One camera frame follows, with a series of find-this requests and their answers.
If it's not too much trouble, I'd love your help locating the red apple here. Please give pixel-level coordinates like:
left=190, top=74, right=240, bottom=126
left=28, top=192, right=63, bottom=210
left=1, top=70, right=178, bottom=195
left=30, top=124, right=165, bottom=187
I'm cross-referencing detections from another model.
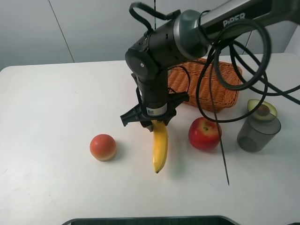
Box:
left=188, top=117, right=219, bottom=152

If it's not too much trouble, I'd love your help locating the grey translucent plastic cup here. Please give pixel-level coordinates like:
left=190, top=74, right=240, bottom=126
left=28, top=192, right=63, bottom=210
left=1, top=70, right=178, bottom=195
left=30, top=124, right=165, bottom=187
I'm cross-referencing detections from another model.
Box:
left=237, top=113, right=281, bottom=153

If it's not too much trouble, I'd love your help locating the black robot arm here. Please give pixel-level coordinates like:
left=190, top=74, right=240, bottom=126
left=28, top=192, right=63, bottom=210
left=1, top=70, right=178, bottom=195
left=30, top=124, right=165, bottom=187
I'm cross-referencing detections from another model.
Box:
left=121, top=0, right=300, bottom=130

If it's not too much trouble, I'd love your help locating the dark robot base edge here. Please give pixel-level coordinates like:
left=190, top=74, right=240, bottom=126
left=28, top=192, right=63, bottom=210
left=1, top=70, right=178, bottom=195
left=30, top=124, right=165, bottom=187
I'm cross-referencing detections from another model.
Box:
left=63, top=216, right=238, bottom=225

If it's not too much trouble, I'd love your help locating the orange wicker basket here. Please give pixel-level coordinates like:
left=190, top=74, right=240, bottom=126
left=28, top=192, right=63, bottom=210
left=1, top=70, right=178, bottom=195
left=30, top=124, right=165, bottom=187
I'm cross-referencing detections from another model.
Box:
left=168, top=58, right=240, bottom=112

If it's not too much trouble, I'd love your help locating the thin black cable tie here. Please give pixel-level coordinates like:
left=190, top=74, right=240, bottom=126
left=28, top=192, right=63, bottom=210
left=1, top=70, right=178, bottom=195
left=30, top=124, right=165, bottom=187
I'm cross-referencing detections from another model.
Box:
left=208, top=46, right=230, bottom=185

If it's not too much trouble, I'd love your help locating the yellow banana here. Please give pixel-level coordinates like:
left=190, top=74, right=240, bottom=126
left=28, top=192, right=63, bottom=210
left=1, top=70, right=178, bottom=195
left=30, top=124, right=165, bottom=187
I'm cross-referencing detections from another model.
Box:
left=152, top=120, right=168, bottom=173

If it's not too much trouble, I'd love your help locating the black cable loop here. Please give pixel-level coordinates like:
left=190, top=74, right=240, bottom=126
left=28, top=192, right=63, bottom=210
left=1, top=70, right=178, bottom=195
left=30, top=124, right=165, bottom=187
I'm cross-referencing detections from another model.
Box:
left=195, top=9, right=300, bottom=122

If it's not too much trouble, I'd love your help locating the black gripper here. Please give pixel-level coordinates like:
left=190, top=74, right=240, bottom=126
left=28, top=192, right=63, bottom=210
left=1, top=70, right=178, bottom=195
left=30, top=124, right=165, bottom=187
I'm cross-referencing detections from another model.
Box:
left=120, top=92, right=189, bottom=132

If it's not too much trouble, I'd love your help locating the orange peach fruit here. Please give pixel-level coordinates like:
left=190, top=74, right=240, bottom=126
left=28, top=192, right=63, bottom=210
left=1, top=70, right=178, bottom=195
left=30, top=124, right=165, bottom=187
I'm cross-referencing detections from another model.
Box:
left=90, top=134, right=117, bottom=162

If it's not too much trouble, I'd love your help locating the avocado half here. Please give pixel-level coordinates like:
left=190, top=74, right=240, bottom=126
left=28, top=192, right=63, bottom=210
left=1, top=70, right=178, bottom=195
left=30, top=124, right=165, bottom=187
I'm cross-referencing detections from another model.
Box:
left=247, top=99, right=278, bottom=121

